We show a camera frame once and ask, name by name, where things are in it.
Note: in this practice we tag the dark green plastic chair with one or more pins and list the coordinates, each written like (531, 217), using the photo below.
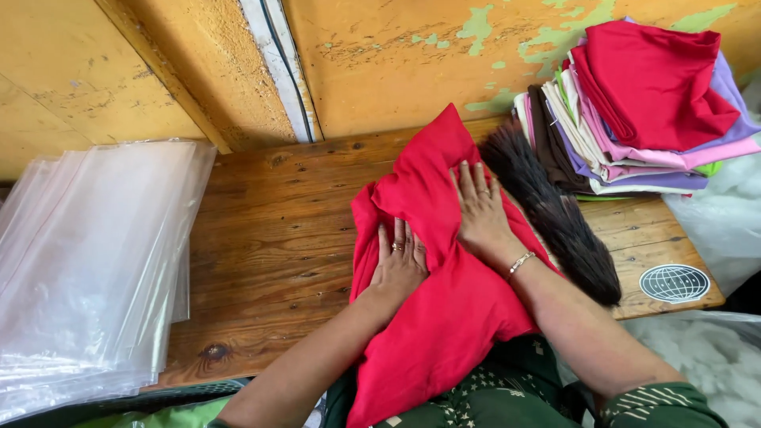
(148, 399)

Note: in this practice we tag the person's right hand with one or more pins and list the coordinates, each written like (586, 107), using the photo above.
(484, 223)

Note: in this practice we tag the stack of folded coloured cloths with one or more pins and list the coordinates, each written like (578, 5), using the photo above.
(648, 95)

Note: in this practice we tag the clear bag of white stuffing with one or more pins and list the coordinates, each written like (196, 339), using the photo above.
(722, 226)
(701, 356)

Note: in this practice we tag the red cloth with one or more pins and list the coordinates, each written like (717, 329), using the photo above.
(452, 321)

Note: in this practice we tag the black round globe sticker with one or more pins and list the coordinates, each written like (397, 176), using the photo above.
(675, 283)

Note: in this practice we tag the stack of clear plastic bags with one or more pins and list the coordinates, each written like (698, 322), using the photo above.
(89, 267)

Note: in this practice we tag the dark bristle broom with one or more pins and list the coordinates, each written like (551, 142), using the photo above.
(559, 226)

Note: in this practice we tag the person's green patterned dress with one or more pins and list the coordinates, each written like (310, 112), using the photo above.
(511, 398)

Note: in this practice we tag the person's left hand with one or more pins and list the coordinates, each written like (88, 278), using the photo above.
(397, 270)

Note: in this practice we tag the light green cloth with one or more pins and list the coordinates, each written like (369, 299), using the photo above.
(178, 414)

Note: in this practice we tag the white wall conduit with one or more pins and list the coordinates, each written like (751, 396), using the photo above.
(276, 65)

